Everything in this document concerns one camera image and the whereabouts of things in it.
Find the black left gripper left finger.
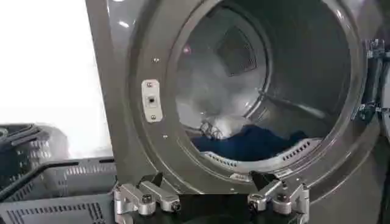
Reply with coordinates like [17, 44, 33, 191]
[113, 172, 182, 224]

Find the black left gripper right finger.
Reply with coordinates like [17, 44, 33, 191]
[247, 170, 310, 224]

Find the grey dryer with round opening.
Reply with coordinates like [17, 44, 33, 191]
[85, 0, 390, 224]

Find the dark blue garment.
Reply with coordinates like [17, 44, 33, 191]
[191, 124, 308, 163]

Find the grey plastic laundry basket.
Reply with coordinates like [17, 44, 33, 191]
[0, 123, 118, 224]

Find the white patterned garment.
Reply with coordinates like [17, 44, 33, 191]
[199, 114, 254, 141]

